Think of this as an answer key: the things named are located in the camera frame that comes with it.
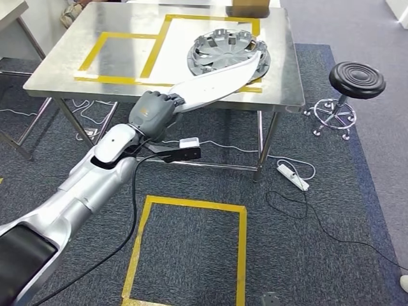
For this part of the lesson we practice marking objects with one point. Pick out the yellow floor tape by workbench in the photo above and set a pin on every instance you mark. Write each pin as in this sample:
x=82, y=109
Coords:
x=242, y=253

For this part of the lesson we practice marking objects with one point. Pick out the brown cardboard box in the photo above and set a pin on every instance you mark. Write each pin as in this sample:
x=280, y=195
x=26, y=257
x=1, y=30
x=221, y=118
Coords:
x=252, y=3

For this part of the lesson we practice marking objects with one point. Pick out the yellow tape on workbench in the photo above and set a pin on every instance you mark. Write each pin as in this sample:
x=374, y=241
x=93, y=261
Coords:
x=153, y=55

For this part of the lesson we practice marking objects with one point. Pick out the white table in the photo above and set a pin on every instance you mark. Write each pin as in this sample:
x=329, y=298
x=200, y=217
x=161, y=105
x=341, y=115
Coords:
x=178, y=2

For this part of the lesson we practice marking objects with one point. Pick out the white floor socket box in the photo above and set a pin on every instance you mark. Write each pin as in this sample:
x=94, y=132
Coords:
x=89, y=134

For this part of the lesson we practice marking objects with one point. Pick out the dark robot foot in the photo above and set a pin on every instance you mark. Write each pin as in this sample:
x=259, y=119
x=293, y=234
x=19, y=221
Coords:
x=269, y=300

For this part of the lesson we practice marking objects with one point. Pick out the white power strip by workbench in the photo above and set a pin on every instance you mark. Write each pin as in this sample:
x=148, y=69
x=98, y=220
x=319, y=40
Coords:
x=293, y=177

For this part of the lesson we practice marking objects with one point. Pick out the stainless steel workbench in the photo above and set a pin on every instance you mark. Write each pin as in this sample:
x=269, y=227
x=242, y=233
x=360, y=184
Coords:
x=133, y=25

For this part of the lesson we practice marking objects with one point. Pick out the black stool with chrome base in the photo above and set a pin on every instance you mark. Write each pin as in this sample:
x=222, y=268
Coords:
x=357, y=80

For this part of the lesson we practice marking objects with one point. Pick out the white curved plastic part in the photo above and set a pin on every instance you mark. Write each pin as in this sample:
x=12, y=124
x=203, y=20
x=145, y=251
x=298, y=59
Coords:
x=216, y=84

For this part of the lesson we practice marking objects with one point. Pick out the grey plastic hubcap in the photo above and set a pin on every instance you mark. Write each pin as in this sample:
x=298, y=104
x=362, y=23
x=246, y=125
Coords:
x=219, y=48

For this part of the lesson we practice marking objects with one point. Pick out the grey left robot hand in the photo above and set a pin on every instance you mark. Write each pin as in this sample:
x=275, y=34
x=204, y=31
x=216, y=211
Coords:
x=153, y=116

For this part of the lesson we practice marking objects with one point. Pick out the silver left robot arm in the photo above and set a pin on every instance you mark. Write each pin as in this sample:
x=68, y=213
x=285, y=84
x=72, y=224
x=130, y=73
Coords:
x=89, y=186

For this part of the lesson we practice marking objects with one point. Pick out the person's white shoe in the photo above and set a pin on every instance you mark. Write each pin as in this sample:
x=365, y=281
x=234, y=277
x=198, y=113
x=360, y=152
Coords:
x=404, y=284

